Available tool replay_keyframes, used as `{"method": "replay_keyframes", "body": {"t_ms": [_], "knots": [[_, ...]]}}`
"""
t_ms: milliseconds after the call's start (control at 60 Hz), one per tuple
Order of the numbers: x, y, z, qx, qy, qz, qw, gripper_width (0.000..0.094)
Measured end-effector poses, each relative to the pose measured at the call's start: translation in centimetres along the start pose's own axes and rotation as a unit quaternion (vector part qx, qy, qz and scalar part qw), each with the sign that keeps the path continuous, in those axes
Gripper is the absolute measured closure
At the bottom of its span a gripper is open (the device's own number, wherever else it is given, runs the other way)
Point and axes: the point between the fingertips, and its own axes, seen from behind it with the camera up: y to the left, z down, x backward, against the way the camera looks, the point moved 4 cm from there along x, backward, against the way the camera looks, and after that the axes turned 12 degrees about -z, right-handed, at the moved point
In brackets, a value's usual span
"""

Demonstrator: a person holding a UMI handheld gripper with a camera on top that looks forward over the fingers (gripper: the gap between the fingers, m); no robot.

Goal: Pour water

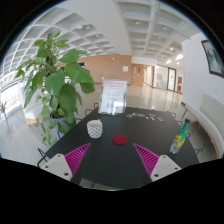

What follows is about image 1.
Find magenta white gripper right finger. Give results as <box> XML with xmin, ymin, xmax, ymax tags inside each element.
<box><xmin>134</xmin><ymin>144</ymin><xmax>181</xmax><ymax>181</ymax></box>

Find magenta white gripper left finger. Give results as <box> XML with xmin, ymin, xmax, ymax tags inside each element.
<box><xmin>42</xmin><ymin>143</ymin><xmax>90</xmax><ymax>181</ymax></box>

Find green plastic water bottle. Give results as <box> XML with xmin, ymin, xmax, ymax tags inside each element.
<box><xmin>170</xmin><ymin>119</ymin><xmax>190</xmax><ymax>154</ymax></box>

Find grey plant pot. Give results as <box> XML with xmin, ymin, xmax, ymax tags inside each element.
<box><xmin>50</xmin><ymin>113</ymin><xmax>72</xmax><ymax>135</ymax></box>

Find red round coaster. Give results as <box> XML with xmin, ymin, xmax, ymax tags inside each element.
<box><xmin>112</xmin><ymin>135</ymin><xmax>127</xmax><ymax>145</ymax></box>

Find white perforated cup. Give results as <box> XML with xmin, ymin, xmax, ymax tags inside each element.
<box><xmin>87</xmin><ymin>120</ymin><xmax>103</xmax><ymax>139</ymax></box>

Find colourful coasters on table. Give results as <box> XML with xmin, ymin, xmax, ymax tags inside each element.
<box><xmin>125</xmin><ymin>112</ymin><xmax>164</xmax><ymax>121</ymax></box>

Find white wooden bench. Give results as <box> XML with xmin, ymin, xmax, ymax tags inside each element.
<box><xmin>183</xmin><ymin>94</ymin><xmax>224</xmax><ymax>158</ymax></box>

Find acrylic sign stand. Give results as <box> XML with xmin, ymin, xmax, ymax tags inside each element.
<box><xmin>98</xmin><ymin>79</ymin><xmax>127</xmax><ymax>115</ymax></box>

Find large green potted plant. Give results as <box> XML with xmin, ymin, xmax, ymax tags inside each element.
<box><xmin>16</xmin><ymin>31</ymin><xmax>95</xmax><ymax>147</ymax></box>

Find framed wall picture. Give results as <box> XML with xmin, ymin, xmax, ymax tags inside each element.
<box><xmin>202</xmin><ymin>40</ymin><xmax>224</xmax><ymax>78</ymax></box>

